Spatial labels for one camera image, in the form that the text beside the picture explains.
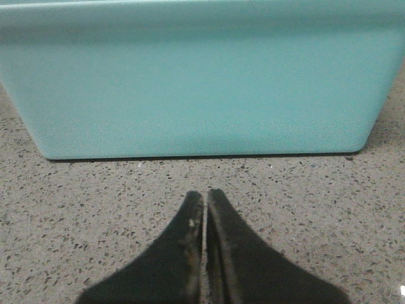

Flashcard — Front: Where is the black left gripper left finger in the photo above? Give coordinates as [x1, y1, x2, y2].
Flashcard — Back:
[76, 191, 204, 303]

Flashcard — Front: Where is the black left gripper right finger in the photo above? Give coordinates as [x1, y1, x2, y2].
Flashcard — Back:
[206, 189, 349, 303]

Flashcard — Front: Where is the light blue storage box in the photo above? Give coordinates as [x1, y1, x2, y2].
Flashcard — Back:
[1, 1, 404, 160]

